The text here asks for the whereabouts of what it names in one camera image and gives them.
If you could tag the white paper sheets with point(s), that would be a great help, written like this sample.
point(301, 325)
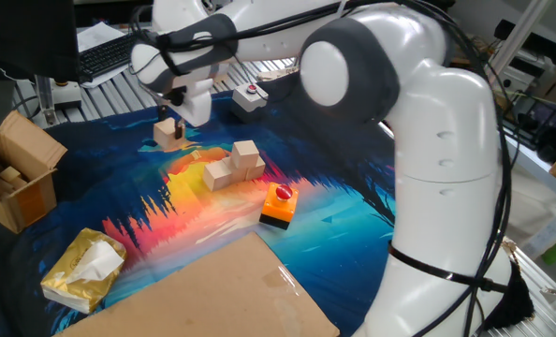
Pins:
point(95, 35)

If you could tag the colourful forest print mat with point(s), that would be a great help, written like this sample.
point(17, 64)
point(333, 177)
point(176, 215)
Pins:
point(343, 243)

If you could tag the wooden cube block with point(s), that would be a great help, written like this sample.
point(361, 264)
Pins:
point(165, 136)
point(256, 169)
point(245, 154)
point(238, 174)
point(217, 175)

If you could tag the open cardboard box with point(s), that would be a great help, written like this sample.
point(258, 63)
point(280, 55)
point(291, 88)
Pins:
point(25, 187)

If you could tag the flat brown cardboard sheet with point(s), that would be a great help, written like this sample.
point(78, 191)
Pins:
point(212, 295)

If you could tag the black keyboard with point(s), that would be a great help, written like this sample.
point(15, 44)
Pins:
point(105, 56)

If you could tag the wooden pieces inside box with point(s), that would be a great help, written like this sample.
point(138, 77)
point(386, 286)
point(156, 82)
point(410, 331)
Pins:
point(10, 174)

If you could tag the short aluminium profile post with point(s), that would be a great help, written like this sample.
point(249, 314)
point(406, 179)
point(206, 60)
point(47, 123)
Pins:
point(46, 100)

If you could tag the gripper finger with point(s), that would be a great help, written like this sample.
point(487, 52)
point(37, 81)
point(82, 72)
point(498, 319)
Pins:
point(162, 112)
point(179, 130)

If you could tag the black fuzzy bag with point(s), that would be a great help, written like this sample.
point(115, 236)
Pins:
point(516, 304)

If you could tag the gold tissue pack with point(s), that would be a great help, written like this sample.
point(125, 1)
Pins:
point(79, 276)

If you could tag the grey box with red button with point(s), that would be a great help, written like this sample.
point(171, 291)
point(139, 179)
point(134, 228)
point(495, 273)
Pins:
point(250, 96)

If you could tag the black monitor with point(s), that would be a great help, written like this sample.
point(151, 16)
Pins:
point(25, 33)

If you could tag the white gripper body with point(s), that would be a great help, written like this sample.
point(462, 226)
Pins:
point(198, 103)

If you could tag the white stand base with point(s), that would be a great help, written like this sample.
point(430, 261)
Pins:
point(67, 96)

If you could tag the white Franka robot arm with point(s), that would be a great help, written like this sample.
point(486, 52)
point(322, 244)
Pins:
point(446, 210)

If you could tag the orange emergency stop button box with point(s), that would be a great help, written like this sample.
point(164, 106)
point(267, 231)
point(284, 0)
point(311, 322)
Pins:
point(278, 208)

